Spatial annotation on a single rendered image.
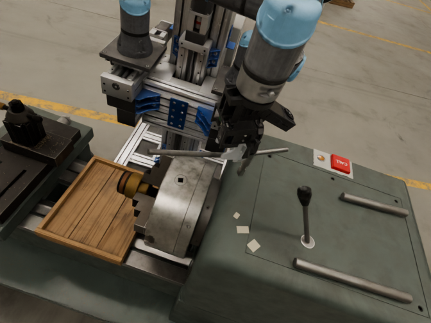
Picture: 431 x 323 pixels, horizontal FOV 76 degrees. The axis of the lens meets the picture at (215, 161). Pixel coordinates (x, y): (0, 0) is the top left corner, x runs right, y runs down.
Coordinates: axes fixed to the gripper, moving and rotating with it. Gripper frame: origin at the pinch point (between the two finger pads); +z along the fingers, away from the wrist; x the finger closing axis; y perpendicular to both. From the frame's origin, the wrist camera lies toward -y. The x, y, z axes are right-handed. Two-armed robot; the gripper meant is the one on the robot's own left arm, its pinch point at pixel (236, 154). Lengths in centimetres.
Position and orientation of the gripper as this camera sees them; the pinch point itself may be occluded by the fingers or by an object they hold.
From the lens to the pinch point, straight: 63.4
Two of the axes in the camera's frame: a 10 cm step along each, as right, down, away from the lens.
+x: 2.5, 8.4, -4.9
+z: -2.0, 5.4, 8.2
